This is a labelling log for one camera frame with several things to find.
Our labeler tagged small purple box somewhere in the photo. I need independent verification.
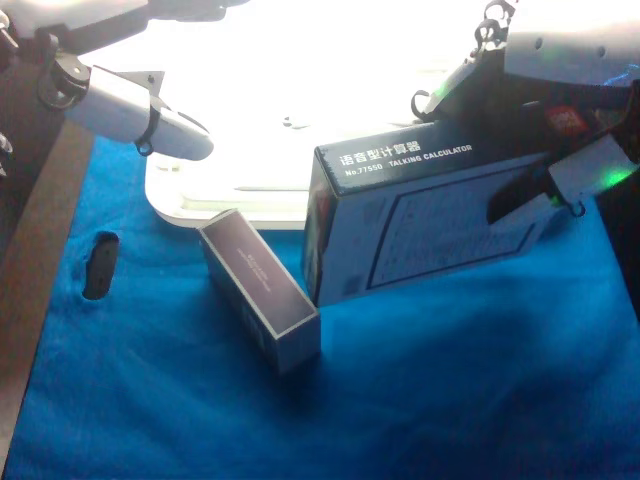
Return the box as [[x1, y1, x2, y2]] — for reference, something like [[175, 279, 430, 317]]
[[197, 208, 322, 376]]

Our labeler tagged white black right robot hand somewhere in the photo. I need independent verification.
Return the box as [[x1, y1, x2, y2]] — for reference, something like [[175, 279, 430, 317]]
[[410, 0, 640, 321]]

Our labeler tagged blue and white box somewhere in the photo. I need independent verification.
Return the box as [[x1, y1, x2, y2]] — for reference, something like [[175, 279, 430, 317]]
[[302, 102, 609, 309]]

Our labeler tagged blue cloth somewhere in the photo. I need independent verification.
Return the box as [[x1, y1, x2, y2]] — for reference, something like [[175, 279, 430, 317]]
[[0, 134, 640, 480]]

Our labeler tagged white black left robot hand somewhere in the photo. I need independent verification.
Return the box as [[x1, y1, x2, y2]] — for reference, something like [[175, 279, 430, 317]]
[[0, 0, 251, 162]]

